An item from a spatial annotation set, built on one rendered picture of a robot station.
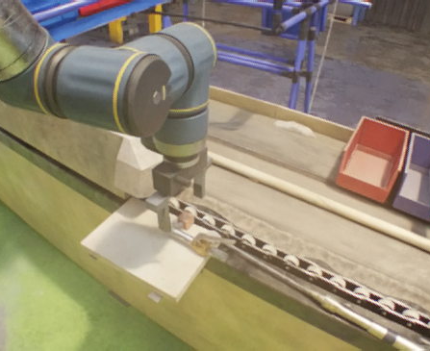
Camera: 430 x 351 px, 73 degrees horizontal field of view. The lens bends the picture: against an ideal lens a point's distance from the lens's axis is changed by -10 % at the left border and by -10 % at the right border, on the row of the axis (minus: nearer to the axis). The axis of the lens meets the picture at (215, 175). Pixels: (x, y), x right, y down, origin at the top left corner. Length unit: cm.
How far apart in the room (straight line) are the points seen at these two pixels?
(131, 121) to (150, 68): 7
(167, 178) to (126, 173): 25
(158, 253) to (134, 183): 19
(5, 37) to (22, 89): 8
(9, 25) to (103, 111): 15
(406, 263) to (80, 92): 91
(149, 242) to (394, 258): 68
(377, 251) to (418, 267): 13
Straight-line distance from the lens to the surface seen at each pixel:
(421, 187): 135
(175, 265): 78
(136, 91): 37
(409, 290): 95
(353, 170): 127
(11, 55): 46
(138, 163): 81
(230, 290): 91
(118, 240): 85
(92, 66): 41
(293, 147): 132
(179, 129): 56
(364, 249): 98
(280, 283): 81
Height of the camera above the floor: 143
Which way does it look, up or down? 38 degrees down
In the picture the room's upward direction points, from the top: 3 degrees clockwise
